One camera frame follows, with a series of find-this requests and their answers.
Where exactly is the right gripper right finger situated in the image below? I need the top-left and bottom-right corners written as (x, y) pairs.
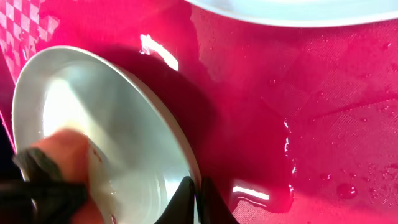
top-left (198, 177), bottom-right (239, 224)

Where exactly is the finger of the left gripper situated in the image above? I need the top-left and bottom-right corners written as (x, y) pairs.
top-left (1, 180), bottom-right (88, 224)

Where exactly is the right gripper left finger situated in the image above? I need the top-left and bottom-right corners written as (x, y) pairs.
top-left (155, 176), bottom-right (195, 224)

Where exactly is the orange green sponge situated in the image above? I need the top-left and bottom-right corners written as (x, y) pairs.
top-left (12, 129), bottom-right (104, 224)

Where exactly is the white plate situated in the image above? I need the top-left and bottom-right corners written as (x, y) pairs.
top-left (187, 0), bottom-right (397, 28)
top-left (12, 46), bottom-right (201, 223)

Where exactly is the white plate top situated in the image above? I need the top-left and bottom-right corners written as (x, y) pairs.
top-left (187, 0), bottom-right (397, 28)

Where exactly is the red serving tray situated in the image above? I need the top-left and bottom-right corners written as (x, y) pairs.
top-left (1, 1), bottom-right (397, 223)

